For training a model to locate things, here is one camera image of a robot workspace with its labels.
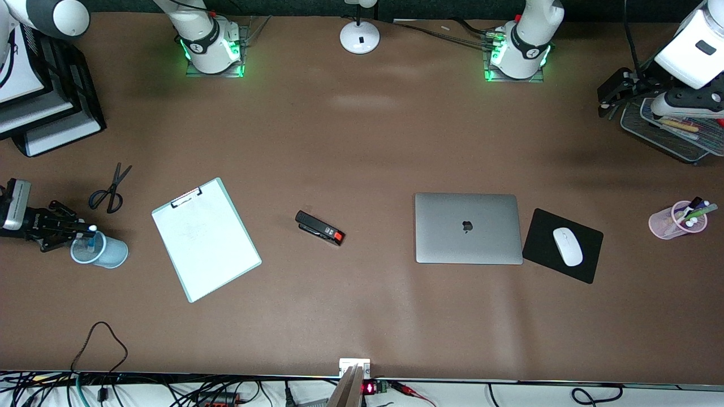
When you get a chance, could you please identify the pink translucent pen cup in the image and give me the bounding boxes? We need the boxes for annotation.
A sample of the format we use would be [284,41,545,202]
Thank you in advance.
[648,201,709,240]

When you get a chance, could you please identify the black cable bundle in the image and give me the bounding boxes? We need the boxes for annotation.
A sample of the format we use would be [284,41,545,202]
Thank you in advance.
[394,18,499,50]

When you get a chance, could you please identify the black stacked letter tray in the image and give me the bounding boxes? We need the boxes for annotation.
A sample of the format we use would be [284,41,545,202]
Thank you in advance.
[0,23,107,158]

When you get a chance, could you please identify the black looped cable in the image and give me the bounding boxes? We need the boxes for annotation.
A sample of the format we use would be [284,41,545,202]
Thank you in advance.
[70,321,129,403]

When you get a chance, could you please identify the black stapler with red tip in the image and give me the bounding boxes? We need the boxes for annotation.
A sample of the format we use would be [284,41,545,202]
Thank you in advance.
[295,210,345,246]

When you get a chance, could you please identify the light blue mesh cup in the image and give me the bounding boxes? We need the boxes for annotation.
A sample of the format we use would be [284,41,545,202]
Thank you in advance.
[70,230,129,269]

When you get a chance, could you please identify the silver grey laptop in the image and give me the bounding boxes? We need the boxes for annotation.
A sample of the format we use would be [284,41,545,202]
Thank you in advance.
[415,193,524,265]

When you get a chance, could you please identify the white lamp base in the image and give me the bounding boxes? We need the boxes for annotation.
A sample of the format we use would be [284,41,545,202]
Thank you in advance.
[339,0,381,55]

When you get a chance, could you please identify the grey pink pen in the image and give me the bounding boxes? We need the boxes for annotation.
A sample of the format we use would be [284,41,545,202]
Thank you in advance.
[659,125,700,142]

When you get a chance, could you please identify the black scissors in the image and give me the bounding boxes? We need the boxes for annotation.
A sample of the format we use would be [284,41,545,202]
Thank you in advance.
[88,163,133,214]

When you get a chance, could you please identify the pale green clipboard with paper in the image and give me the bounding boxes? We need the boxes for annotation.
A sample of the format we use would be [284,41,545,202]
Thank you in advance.
[151,177,262,304]

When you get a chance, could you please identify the black mesh desk tray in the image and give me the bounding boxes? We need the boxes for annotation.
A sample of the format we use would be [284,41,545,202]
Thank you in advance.
[620,99,724,164]

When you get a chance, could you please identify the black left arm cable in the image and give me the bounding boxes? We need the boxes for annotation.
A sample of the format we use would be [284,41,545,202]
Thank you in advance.
[622,0,647,81]

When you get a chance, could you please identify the red wire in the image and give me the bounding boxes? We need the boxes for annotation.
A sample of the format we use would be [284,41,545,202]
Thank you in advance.
[389,381,437,407]

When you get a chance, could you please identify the white mount bracket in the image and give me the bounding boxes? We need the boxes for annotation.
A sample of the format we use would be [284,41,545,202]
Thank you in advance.
[339,358,372,379]

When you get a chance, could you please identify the black mouse pad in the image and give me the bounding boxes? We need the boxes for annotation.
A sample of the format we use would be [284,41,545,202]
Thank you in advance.
[522,208,604,284]

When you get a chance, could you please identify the clear arm base plate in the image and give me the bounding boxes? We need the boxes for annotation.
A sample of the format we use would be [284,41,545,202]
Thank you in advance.
[186,24,245,78]
[484,31,545,84]

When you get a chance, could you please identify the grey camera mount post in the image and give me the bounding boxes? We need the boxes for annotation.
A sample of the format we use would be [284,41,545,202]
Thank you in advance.
[327,365,366,407]

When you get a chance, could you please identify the white paper sheet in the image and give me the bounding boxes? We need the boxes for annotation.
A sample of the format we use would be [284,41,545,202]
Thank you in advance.
[0,25,47,103]
[25,115,103,157]

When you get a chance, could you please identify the white computer mouse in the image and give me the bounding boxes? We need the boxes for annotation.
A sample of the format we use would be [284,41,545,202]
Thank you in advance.
[552,227,584,267]

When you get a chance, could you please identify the black coiled cable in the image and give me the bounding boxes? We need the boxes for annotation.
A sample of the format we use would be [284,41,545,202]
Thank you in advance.
[570,384,624,407]

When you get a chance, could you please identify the green marker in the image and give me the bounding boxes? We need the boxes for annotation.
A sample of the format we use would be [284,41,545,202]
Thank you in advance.
[686,203,719,223]

